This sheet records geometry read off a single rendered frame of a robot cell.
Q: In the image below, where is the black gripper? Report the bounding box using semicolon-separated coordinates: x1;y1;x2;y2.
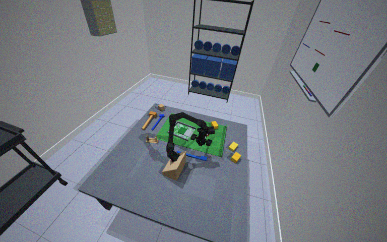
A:
190;134;212;146

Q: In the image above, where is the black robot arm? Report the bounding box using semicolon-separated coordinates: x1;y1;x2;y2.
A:
166;112;215;162

